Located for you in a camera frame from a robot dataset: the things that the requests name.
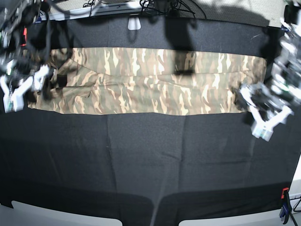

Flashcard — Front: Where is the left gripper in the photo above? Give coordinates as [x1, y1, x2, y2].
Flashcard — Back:
[237, 82, 294, 142]

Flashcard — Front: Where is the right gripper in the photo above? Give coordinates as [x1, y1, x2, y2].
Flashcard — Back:
[0, 65, 54, 113]

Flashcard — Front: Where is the camouflage t-shirt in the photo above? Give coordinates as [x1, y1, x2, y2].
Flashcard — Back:
[28, 47, 267, 116]

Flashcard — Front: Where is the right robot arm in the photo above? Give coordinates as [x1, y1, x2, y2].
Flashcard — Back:
[0, 0, 54, 113]

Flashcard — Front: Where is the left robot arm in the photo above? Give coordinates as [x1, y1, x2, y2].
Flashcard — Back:
[235, 0, 301, 141]

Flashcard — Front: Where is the orange clamp far left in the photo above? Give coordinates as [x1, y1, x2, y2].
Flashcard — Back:
[20, 27, 27, 47]

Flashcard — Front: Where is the orange blue clamp near right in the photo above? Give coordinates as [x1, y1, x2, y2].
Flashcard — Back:
[279, 187, 292, 225]

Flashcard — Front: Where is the white tape patch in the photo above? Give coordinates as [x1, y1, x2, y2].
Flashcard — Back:
[127, 16, 142, 31]

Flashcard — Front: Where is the black cable bundle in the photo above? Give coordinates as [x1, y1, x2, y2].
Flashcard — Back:
[139, 0, 207, 19]

